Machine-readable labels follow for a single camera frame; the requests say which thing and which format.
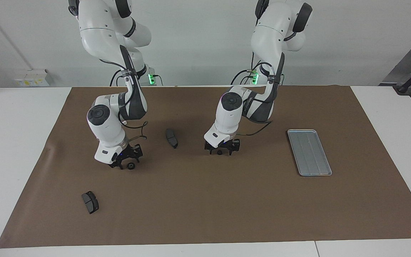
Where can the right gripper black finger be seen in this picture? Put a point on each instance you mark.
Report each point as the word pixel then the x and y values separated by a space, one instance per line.
pixel 138 159
pixel 121 165

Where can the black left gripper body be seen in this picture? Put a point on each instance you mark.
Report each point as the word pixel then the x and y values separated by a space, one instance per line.
pixel 223 144

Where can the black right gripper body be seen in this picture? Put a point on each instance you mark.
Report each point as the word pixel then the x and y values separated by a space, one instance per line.
pixel 128 155

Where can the small black wheel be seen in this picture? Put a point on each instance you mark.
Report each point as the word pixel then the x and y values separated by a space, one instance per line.
pixel 131 166

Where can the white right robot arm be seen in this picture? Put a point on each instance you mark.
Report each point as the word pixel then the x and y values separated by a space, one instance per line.
pixel 105 132

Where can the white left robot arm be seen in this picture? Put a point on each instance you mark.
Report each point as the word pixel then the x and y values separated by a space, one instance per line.
pixel 228 117

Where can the silver metal tray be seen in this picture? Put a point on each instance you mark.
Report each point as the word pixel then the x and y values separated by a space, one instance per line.
pixel 310 157

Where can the grey brake pad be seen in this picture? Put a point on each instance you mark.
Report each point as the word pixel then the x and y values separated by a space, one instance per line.
pixel 90 203
pixel 172 139

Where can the brown table mat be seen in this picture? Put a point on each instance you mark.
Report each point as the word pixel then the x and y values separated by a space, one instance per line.
pixel 227 196

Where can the white wall socket box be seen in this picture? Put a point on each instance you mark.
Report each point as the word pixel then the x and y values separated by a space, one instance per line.
pixel 34 78

